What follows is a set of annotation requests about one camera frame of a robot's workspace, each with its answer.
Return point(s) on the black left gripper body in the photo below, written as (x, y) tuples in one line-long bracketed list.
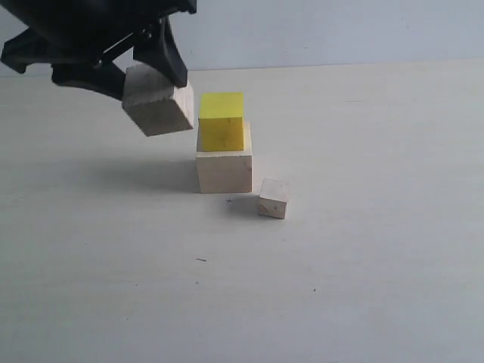
[(62, 32)]

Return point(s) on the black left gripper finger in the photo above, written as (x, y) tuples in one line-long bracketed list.
[(156, 47), (107, 80)]

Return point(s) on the medium wooden cube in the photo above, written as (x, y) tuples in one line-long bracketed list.
[(154, 104)]

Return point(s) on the yellow cube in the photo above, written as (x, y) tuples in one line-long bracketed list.
[(221, 121)]

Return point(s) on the large pale wooden cube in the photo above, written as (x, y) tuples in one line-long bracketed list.
[(228, 172)]

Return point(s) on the small wooden cube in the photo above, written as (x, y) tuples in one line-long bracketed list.
[(273, 198)]

